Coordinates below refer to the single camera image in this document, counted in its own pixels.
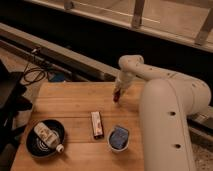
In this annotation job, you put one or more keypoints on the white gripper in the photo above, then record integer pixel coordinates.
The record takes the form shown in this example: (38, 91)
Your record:
(123, 81)

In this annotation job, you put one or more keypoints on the dark red pepper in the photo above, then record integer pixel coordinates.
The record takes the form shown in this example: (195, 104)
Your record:
(116, 96)

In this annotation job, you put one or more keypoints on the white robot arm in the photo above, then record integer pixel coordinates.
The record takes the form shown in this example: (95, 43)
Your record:
(167, 98)

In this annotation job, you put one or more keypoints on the rectangular snack bar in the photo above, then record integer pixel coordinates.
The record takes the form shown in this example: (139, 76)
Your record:
(97, 126)

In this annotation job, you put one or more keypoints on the white cup with blue contents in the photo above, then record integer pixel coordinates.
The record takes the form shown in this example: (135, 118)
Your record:
(118, 139)

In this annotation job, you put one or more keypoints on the blue object on floor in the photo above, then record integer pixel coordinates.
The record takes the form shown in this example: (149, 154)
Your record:
(57, 78)

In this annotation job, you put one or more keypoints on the small white bottle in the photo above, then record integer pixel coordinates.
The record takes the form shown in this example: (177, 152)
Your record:
(48, 137)

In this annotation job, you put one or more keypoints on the black round bowl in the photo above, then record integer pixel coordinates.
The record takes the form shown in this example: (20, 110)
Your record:
(35, 145)

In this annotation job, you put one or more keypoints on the black chair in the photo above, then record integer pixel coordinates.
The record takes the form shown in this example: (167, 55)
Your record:
(12, 102)

